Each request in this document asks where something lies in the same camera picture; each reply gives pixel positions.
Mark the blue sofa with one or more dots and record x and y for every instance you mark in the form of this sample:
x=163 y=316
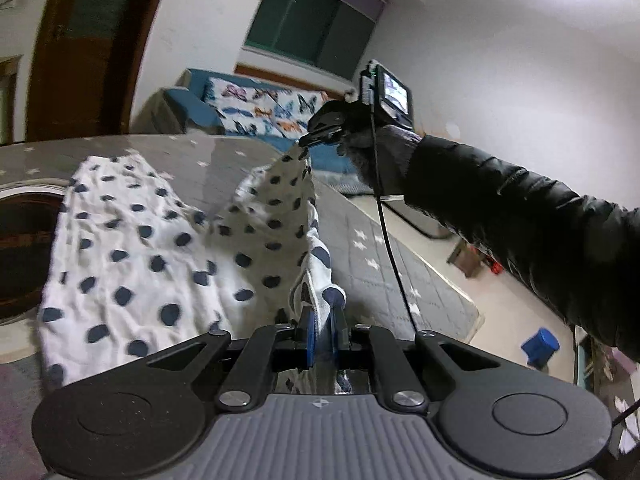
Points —
x=181 y=109

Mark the round induction cooktop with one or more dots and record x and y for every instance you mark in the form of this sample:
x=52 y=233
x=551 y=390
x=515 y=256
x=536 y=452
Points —
x=29 y=214

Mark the black jacket right forearm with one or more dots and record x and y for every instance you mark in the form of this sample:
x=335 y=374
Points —
x=578 y=254

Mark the grey storage ottoman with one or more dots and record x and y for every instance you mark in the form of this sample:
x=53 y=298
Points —
x=423 y=223

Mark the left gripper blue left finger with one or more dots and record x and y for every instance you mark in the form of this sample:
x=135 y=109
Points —
x=258 y=361

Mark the butterfly print pillow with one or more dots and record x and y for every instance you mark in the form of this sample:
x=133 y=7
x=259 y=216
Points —
x=250 y=111

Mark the blue plastic stool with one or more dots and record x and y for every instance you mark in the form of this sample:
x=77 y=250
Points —
x=540 y=348

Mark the black gloved right hand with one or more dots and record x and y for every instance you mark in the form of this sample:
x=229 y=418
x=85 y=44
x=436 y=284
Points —
x=381 y=158

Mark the white polka dot garment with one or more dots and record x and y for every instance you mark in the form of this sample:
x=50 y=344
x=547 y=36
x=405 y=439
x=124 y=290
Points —
x=134 y=270

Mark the brown wooden door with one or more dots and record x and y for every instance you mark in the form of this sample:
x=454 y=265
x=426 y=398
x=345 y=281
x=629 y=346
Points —
x=85 y=67

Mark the dark green window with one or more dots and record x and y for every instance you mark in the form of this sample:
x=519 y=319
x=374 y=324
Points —
x=330 y=35

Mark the wooden side table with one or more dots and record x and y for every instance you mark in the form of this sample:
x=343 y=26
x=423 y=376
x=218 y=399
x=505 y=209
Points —
x=8 y=81

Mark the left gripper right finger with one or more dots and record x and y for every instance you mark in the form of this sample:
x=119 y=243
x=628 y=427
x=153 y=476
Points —
x=376 y=351

